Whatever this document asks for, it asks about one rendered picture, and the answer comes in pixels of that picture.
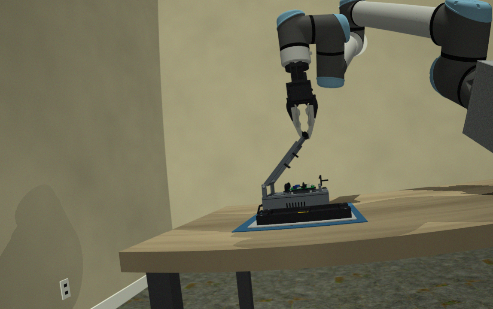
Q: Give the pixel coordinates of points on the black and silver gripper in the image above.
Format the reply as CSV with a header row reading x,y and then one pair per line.
x,y
300,93

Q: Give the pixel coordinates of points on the green circuit board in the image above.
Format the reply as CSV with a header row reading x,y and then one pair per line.
x,y
300,187

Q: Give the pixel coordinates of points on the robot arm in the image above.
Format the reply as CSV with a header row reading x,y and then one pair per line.
x,y
460,27

